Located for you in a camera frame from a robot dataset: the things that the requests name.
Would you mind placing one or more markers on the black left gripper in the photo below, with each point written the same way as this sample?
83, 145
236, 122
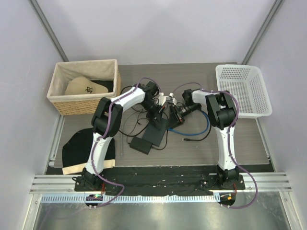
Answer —
154, 117

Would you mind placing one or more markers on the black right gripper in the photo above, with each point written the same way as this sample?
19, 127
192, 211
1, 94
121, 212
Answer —
175, 119

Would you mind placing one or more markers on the black network switch box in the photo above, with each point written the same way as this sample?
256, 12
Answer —
153, 134

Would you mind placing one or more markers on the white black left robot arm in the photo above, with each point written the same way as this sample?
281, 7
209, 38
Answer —
106, 124

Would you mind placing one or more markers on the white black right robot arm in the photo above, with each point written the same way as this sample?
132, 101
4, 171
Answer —
222, 113

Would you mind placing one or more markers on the black power adapter brick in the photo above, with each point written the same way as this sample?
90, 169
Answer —
140, 145

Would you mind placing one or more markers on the white plastic perforated basket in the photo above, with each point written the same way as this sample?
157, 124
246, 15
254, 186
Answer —
247, 85

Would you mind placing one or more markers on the black cloth on board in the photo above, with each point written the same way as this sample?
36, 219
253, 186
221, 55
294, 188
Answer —
88, 147

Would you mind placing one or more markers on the beige cap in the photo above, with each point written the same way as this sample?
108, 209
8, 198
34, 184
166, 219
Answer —
82, 85

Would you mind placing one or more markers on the wicker basket with liner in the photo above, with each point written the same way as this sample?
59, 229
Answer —
103, 72

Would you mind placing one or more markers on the wooden board with label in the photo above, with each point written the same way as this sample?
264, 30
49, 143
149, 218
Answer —
79, 167

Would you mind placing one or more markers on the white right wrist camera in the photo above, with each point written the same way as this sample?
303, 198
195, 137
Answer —
172, 99

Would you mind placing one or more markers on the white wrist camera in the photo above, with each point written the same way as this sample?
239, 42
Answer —
162, 99
172, 99

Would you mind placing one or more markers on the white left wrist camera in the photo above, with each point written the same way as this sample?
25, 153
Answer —
162, 99

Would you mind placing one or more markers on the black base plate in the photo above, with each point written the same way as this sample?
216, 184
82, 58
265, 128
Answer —
161, 181

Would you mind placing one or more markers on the aluminium rail frame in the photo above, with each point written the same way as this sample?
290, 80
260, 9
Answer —
58, 188

